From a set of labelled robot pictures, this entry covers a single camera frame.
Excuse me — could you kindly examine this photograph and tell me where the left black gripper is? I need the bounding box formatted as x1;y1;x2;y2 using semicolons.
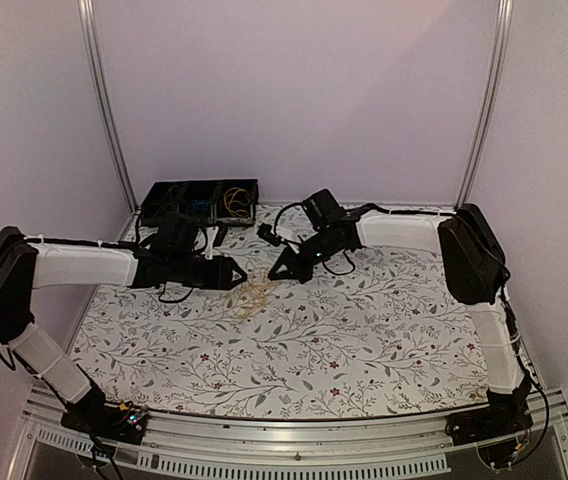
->
169;252;248;291

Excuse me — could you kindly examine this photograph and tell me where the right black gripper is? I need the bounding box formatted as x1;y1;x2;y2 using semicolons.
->
269;227;342;283

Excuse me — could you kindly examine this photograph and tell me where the black thin cable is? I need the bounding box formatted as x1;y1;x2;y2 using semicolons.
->
151;183;185;221

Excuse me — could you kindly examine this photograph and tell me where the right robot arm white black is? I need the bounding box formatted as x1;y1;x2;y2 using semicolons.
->
258;189;540;436

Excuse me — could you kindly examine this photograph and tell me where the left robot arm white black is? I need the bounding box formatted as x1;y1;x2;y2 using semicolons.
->
0;214;247;434

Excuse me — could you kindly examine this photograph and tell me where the black compartment storage bin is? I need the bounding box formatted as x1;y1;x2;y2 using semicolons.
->
140;179;259;228

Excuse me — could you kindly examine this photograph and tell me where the floral patterned table mat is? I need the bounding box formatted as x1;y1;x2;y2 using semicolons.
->
70;227;488;420

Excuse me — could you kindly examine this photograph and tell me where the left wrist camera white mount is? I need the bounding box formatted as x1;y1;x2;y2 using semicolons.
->
195;225;228;260

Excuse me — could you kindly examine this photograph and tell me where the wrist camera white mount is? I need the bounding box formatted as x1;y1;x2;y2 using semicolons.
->
195;225;228;260
257;223;300;247

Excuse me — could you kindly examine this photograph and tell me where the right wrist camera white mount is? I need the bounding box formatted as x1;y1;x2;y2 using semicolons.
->
257;223;300;247

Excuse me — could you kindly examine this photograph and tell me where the aluminium front rail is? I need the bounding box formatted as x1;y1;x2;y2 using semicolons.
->
7;387;568;479

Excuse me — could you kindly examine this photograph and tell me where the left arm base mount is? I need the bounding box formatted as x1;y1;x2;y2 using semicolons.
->
61;395;148;445

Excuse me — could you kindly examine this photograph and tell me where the left aluminium corner post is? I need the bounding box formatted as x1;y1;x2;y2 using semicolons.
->
77;0;138;213

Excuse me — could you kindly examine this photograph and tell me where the aluminium corner post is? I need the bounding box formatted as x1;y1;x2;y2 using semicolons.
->
77;0;138;213
455;0;514;208

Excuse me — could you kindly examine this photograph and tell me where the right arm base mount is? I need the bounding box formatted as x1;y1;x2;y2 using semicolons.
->
445;392;533;470

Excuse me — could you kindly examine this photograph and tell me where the right aluminium corner post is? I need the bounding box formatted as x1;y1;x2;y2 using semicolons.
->
455;0;514;208

